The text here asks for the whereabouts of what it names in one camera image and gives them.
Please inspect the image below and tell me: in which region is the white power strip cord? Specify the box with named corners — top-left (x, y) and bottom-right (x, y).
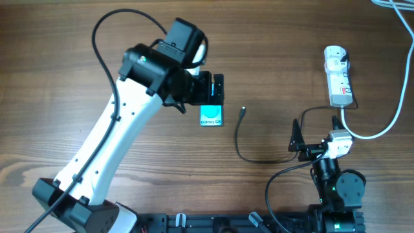
top-left (340, 0), bottom-right (414, 140)

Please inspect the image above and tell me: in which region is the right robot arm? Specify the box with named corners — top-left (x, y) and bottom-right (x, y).
top-left (288, 116), bottom-right (366, 233)

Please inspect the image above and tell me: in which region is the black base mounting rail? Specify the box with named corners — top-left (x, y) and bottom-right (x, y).
top-left (129, 212), bottom-right (366, 233)

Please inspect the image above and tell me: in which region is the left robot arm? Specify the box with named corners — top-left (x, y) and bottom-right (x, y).
top-left (32, 18), bottom-right (224, 232)

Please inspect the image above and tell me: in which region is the black USB charging cable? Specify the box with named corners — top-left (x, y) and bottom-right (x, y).
top-left (234, 48), bottom-right (358, 164)

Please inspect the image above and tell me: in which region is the white cables top corner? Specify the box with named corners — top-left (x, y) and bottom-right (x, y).
top-left (370, 0), bottom-right (414, 12)

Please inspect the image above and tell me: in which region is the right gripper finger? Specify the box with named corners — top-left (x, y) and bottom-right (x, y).
top-left (331, 115), bottom-right (345, 130)
top-left (288, 118), bottom-right (305, 152)

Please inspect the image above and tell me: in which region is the turquoise screen smartphone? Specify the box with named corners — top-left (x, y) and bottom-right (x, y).
top-left (200, 105), bottom-right (223, 127)

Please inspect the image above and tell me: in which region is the black right camera cable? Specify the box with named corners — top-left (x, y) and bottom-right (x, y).
top-left (265, 150), bottom-right (329, 233)

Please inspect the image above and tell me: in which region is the white power strip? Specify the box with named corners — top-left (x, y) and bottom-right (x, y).
top-left (324, 45), bottom-right (353, 107)

